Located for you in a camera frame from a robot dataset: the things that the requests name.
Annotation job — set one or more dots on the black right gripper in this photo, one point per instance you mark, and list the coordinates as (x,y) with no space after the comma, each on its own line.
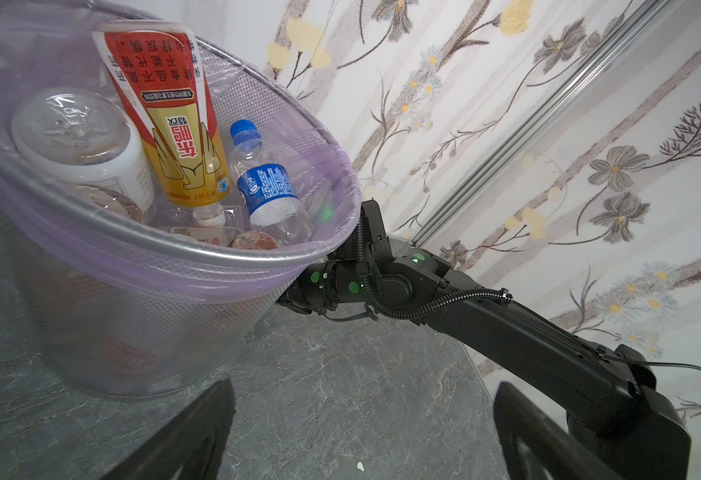
(316,290)

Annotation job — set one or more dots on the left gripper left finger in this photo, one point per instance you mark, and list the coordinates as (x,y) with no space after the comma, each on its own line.
(191,445)

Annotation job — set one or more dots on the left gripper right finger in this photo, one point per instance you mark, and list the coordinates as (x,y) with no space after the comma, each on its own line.
(535,447)

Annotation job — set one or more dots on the clear bottle blue label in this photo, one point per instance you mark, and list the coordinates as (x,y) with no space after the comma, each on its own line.
(265,186)

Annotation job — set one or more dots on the purple lined waste bin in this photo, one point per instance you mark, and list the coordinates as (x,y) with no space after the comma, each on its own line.
(122,308)

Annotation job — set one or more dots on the brown coffee bottle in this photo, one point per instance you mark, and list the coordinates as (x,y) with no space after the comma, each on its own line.
(254,240)

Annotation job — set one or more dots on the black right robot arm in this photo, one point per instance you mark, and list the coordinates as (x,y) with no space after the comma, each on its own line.
(618,425)

